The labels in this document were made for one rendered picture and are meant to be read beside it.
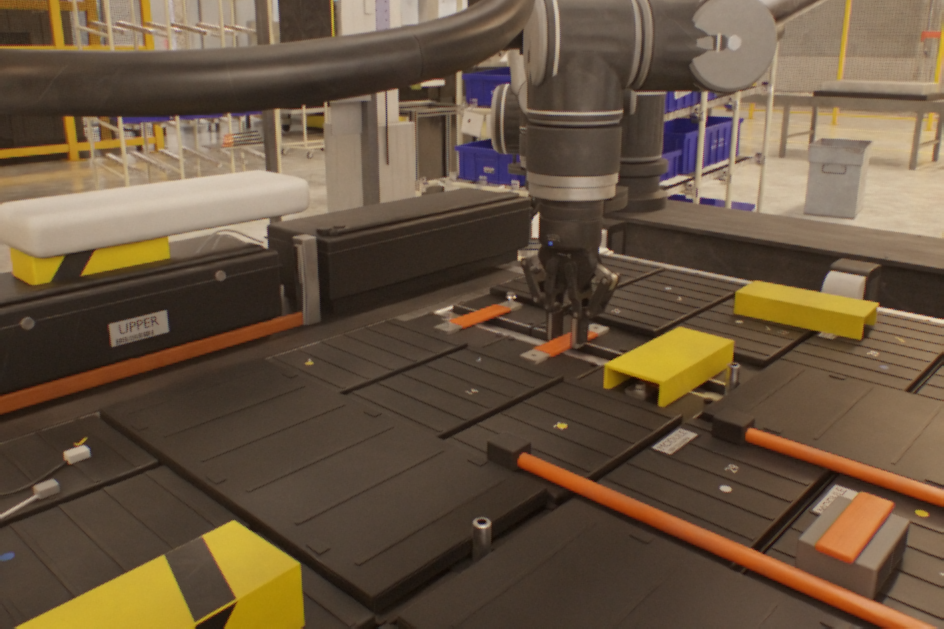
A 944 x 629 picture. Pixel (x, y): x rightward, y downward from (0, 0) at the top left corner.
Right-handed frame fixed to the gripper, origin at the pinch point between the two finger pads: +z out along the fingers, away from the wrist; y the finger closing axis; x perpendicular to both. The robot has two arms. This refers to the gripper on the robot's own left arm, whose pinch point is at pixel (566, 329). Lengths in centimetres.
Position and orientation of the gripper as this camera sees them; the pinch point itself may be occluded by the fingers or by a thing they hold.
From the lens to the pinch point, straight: 99.3
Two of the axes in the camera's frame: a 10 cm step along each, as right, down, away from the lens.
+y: 7.3, 1.9, -6.5
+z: 0.0, 9.6, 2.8
